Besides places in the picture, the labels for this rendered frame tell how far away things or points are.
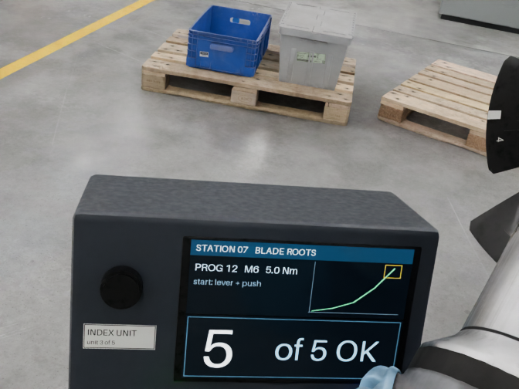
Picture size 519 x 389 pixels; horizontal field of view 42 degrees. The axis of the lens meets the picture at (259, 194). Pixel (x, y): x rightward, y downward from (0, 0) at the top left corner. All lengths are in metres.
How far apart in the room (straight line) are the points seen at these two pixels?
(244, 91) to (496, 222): 2.83
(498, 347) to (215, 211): 0.22
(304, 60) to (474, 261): 1.57
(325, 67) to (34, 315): 2.23
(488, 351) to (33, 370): 1.87
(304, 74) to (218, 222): 3.45
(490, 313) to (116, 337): 0.25
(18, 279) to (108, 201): 1.99
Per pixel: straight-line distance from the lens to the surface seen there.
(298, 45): 3.83
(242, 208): 0.49
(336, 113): 3.82
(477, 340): 0.37
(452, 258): 2.89
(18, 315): 2.33
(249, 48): 3.87
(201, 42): 3.92
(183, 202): 0.50
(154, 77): 3.94
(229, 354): 0.50
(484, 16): 6.61
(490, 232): 1.13
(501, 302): 0.38
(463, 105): 4.13
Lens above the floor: 1.50
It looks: 30 degrees down
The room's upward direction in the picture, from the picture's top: 8 degrees clockwise
